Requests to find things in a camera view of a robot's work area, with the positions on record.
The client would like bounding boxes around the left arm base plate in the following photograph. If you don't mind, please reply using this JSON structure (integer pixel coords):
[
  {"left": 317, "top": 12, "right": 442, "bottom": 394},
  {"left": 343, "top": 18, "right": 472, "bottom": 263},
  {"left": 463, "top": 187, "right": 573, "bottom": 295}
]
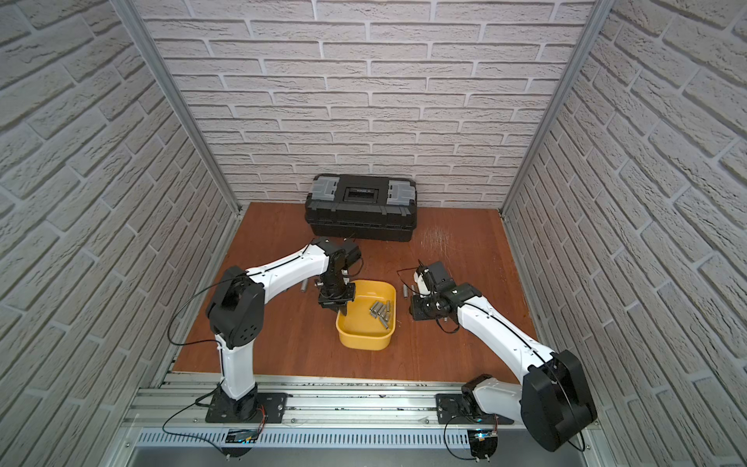
[{"left": 205, "top": 390, "right": 288, "bottom": 424}]

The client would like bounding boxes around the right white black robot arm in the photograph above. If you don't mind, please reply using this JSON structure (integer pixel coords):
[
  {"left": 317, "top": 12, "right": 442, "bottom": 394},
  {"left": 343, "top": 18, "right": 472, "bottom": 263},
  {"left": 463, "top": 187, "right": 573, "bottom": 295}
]
[{"left": 410, "top": 262, "right": 598, "bottom": 451}]

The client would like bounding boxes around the black plastic toolbox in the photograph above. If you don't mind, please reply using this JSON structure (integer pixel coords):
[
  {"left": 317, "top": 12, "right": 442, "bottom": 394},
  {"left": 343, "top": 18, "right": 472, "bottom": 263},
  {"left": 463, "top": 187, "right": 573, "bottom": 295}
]
[{"left": 305, "top": 173, "right": 417, "bottom": 242}]

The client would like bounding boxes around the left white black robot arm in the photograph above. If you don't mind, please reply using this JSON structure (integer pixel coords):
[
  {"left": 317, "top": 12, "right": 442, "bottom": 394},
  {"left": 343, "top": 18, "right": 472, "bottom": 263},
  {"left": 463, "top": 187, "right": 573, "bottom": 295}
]
[{"left": 206, "top": 237, "right": 362, "bottom": 420}]

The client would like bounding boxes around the yellow plastic tray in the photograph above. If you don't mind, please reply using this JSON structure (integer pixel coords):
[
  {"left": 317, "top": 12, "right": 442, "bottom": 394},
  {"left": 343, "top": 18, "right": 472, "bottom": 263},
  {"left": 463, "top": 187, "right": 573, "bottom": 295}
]
[{"left": 336, "top": 279, "right": 397, "bottom": 351}]

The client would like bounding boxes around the aluminium rail frame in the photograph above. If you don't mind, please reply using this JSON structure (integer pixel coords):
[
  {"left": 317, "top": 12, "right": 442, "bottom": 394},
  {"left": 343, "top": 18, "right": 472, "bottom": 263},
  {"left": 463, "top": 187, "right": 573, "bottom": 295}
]
[{"left": 98, "top": 372, "right": 620, "bottom": 467}]

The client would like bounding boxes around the silver socket in tray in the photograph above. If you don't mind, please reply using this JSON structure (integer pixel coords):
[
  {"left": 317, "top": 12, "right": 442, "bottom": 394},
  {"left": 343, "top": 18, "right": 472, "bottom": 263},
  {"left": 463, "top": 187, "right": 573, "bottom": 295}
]
[{"left": 370, "top": 301, "right": 392, "bottom": 330}]

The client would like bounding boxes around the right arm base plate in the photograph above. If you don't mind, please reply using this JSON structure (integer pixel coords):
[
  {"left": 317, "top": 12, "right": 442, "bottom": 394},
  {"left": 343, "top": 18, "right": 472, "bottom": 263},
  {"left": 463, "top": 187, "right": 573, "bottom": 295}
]
[{"left": 435, "top": 393, "right": 515, "bottom": 425}]

